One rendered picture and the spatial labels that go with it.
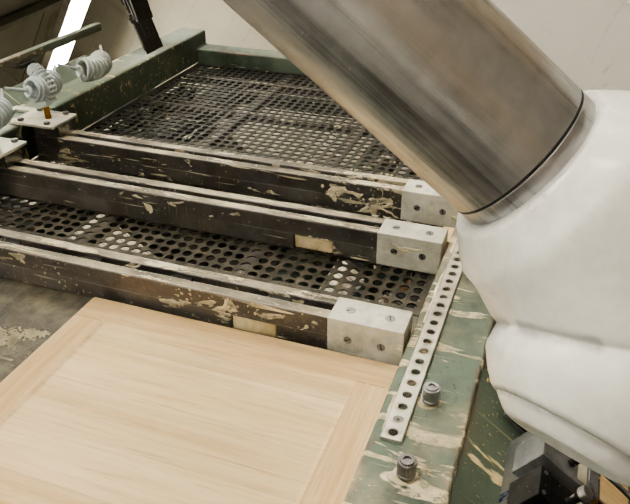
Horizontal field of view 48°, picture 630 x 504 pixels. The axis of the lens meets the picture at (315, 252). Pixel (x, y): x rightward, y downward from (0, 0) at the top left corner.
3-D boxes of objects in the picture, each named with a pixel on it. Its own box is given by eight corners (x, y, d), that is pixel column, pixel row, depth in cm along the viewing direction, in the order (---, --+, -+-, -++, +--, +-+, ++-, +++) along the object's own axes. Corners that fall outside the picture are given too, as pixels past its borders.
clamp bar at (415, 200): (455, 233, 150) (467, 125, 138) (-1, 157, 185) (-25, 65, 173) (464, 212, 158) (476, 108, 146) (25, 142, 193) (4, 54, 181)
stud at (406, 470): (413, 485, 88) (414, 468, 86) (393, 480, 88) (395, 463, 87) (418, 471, 90) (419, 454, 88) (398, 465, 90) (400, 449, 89)
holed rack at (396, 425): (401, 445, 93) (401, 441, 93) (379, 439, 94) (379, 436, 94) (531, 75, 225) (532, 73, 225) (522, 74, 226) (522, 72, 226)
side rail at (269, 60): (509, 115, 226) (514, 81, 220) (199, 79, 259) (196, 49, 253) (512, 107, 232) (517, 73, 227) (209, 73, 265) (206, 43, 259)
